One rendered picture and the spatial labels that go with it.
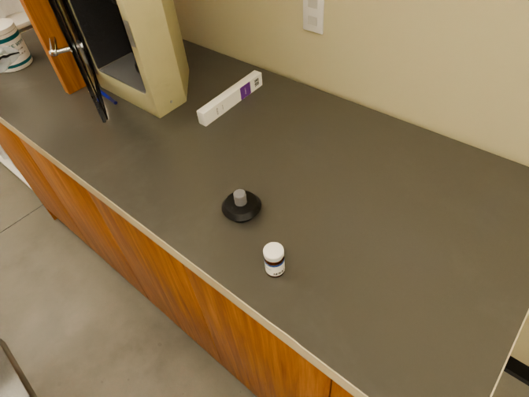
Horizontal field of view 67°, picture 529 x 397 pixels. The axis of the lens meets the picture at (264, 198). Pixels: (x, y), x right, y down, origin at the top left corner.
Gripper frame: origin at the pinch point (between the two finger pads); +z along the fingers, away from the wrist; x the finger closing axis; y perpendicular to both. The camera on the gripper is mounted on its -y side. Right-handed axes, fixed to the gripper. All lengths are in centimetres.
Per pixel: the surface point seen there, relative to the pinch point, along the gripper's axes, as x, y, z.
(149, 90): -16.6, 6.0, 28.8
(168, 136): -26.1, 16.9, 29.6
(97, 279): -120, -18, -22
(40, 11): 0.2, -23.4, 7.1
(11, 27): -12, -52, -8
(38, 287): -120, -26, -50
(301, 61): -21, 6, 77
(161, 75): -13.8, 4.7, 33.5
